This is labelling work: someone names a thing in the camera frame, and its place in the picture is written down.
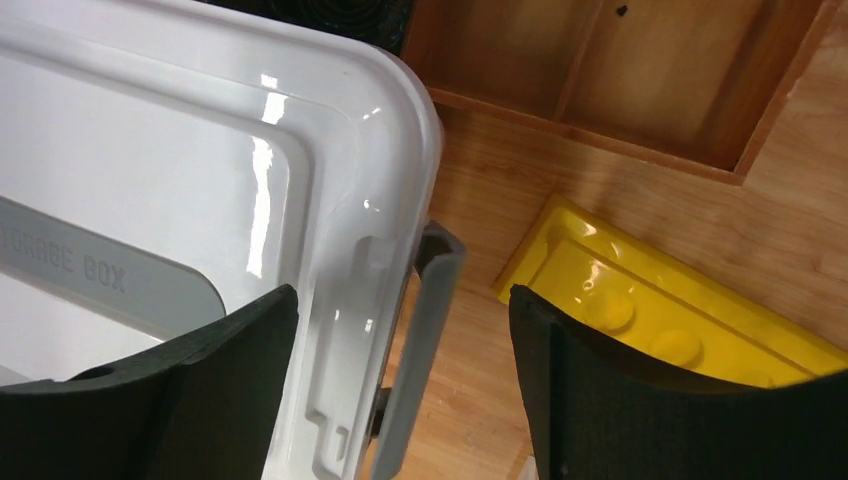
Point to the black object in tray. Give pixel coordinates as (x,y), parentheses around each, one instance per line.
(381,23)

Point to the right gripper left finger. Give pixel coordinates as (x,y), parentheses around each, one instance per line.
(200,406)

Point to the pink plastic bin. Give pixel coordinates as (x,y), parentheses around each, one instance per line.
(438,264)

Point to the wooden compartment tray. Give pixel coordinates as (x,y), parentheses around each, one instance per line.
(696,86)

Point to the yellow test tube rack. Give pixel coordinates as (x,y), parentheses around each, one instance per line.
(642,297)

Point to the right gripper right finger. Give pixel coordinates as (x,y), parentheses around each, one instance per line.
(600,409)

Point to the white plastic lid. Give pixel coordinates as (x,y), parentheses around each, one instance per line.
(166,163)

